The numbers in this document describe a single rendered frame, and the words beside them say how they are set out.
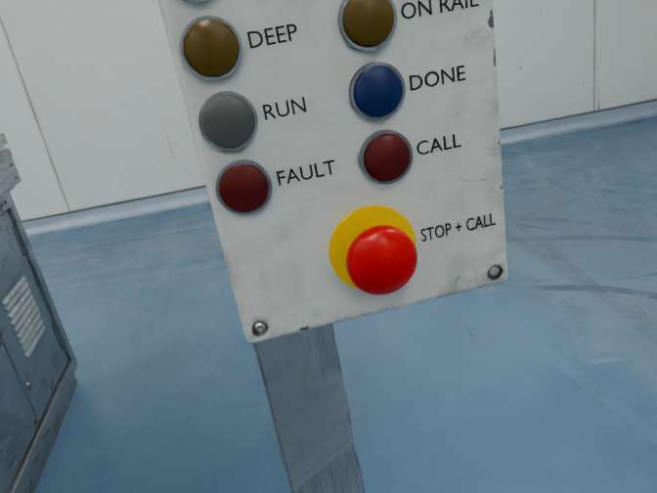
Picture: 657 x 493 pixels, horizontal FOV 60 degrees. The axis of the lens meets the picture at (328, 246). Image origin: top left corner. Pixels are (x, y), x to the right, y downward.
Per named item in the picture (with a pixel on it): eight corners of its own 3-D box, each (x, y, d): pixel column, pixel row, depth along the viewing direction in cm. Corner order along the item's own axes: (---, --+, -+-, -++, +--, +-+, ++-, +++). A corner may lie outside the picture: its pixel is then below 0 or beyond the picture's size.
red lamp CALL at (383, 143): (416, 178, 32) (410, 129, 31) (368, 189, 31) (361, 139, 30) (411, 175, 32) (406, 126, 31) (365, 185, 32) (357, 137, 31)
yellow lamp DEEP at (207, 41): (245, 72, 28) (233, 13, 27) (190, 83, 28) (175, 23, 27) (244, 71, 29) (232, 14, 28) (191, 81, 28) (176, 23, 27)
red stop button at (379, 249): (425, 291, 32) (416, 224, 30) (356, 307, 31) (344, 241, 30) (401, 261, 36) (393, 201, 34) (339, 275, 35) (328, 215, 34)
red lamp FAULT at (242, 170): (275, 209, 31) (264, 159, 30) (225, 220, 30) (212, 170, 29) (274, 204, 31) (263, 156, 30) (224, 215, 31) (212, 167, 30)
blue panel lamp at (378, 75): (408, 113, 30) (402, 60, 29) (358, 123, 30) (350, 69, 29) (404, 112, 31) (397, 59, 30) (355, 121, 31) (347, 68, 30)
